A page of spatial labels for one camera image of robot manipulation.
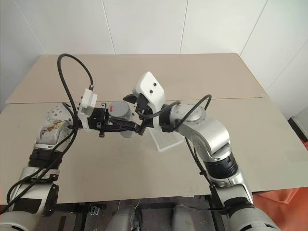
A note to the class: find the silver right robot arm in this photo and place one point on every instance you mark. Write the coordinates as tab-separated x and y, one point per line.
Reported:
211	134

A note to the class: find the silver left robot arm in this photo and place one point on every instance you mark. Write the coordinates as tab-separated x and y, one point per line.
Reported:
27	176

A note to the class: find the metal table bracket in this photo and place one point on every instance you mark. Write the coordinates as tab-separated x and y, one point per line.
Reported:
95	209

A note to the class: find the orange plastic sheet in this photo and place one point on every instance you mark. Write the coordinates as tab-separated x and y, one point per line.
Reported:
284	197

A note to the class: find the black table frame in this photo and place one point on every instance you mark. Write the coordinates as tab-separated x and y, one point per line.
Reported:
78	217

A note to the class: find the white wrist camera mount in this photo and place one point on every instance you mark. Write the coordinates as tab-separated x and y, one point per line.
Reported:
88	102
150	84

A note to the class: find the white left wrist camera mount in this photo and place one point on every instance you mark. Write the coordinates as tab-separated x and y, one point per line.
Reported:
88	102

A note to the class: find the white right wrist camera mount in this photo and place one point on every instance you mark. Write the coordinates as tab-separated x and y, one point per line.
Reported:
150	84

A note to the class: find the grey cylindrical cup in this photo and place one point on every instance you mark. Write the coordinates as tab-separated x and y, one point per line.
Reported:
118	109

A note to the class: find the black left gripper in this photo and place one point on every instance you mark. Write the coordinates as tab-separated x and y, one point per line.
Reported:
97	119

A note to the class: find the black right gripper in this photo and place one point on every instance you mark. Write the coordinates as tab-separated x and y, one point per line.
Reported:
144	107

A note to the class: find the white plastic box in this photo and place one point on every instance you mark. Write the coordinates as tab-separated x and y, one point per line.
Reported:
166	142

